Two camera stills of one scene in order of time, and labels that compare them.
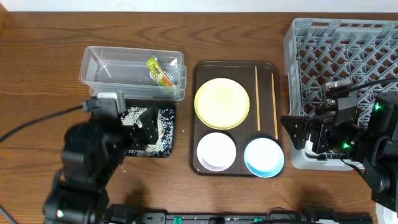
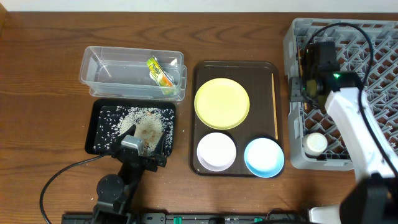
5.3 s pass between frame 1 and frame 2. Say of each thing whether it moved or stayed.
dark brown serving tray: stayed
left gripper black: moved
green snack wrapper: stayed
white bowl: stayed
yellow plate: stayed
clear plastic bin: stayed
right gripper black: moved
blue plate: stayed
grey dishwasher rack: stayed
